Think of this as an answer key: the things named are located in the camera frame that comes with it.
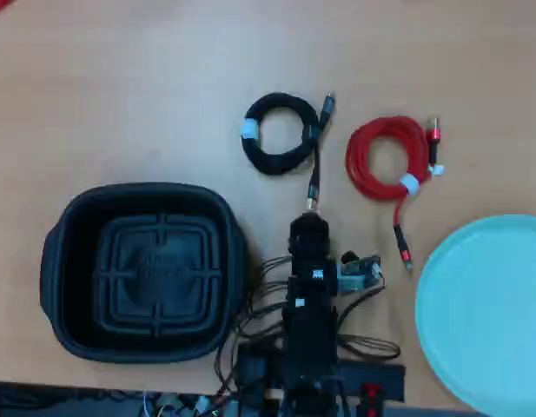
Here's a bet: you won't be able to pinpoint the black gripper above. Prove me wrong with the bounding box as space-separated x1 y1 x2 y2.
287 215 339 301

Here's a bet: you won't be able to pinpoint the red charging cable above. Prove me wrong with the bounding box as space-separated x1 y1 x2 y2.
344 115 447 273

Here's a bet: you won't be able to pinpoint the black charging cable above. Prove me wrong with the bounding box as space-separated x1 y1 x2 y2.
240 90 337 216

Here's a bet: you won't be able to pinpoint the light green round bowl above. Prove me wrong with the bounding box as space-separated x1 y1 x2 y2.
414 214 536 417

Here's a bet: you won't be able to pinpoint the black square bowl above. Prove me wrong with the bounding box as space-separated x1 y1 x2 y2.
39 182 251 365

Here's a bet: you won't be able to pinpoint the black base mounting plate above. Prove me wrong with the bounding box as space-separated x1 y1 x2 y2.
236 342 407 403

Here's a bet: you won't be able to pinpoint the red and black clamp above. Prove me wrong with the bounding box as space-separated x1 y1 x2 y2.
358 381 386 417

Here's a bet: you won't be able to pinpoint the green circuit board camera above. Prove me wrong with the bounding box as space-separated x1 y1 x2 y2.
336 251 384 297

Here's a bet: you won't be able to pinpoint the coloured loose wires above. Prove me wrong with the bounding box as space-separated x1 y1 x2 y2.
139 390 236 417

